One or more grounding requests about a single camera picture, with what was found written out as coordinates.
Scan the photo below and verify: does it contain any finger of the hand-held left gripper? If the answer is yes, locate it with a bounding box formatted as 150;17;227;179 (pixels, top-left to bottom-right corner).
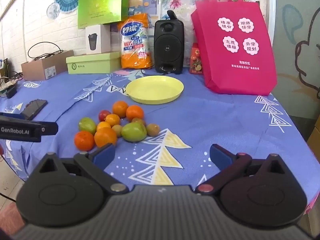
41;122;59;135

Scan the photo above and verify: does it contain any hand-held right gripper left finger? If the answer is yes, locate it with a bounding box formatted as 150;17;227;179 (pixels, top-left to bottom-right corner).
34;143;129;194

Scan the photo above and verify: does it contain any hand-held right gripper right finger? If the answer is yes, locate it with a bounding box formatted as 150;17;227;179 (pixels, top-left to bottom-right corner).
195;144;292;194

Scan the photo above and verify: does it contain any large orange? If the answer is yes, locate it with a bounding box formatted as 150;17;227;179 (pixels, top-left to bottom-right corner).
94;127;118;148

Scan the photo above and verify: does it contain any red-orange tomato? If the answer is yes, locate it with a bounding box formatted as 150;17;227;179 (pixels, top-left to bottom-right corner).
74;130;95;152

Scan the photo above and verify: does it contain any small yellow orange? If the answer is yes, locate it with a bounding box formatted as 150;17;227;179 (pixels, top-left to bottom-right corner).
105;114;121;127
96;121;112;131

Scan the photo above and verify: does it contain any plain green tomato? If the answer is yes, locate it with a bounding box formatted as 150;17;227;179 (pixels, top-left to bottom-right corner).
79;117;97;135

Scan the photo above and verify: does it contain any striped green tomato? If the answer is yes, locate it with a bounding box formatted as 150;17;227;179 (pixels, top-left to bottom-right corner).
121;122;147;142

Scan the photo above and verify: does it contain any yellow plastic plate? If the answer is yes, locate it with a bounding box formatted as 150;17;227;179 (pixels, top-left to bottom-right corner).
125;76;185;105

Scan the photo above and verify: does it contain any black phone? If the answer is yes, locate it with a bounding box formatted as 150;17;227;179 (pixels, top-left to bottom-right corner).
21;99;48;120

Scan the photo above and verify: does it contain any blue patterned tablecloth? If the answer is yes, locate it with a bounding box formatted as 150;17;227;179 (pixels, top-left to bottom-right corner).
0;69;320;205

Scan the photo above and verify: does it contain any black adapter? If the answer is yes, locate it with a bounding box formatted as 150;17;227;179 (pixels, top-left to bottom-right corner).
5;81;18;99

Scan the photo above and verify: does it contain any brown cardboard box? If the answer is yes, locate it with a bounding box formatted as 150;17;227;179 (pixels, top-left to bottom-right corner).
21;50;74;81

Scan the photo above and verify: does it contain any light green lidded box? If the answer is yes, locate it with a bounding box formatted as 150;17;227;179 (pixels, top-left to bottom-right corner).
66;51;122;75

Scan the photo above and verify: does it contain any pink tote bag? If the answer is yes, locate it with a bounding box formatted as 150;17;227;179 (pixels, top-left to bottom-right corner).
191;0;277;96

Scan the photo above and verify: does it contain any red snack box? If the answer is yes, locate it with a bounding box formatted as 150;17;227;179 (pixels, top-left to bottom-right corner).
189;43;204;75

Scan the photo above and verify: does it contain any white cup box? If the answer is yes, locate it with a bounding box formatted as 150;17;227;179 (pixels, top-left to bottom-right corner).
85;24;111;55

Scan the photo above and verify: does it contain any orange paper cup pack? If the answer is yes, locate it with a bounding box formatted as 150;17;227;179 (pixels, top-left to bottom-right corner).
117;12;153;69

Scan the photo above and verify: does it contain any small blue paper fan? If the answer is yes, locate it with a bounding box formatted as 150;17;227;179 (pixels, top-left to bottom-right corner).
46;2;60;20

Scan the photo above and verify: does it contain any black speaker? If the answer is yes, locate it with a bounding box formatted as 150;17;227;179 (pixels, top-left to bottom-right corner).
153;10;185;75

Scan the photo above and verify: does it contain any large green gift box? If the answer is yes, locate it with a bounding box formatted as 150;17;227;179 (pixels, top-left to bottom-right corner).
77;0;130;29

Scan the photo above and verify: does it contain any black cable loop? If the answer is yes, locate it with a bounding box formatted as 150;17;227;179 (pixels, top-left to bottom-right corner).
27;41;63;61

